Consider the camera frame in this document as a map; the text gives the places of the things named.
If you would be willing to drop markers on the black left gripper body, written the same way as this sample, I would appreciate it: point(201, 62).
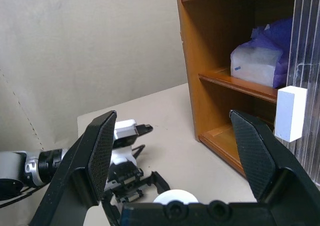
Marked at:
point(125, 178)

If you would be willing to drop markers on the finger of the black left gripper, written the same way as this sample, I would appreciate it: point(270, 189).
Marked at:
point(161, 184)
point(145, 129)

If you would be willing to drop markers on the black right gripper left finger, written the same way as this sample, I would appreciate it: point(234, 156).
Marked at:
point(75, 166)

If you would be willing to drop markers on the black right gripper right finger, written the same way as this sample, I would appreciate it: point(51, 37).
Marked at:
point(262, 156)

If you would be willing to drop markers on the white lidded jar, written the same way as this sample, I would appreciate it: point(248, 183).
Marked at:
point(175, 196)

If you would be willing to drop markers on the purple tissue pack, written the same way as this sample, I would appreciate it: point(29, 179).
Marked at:
point(255, 63)

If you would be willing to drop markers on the ribbed clear sliding door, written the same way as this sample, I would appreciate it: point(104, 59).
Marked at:
point(307, 36)

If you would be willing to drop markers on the brown wooden shelf board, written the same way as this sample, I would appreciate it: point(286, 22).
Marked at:
point(237, 84)

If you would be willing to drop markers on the wooden cabinet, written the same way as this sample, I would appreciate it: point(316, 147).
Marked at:
point(195, 61)

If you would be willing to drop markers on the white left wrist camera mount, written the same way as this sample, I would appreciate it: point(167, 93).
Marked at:
point(121, 156)

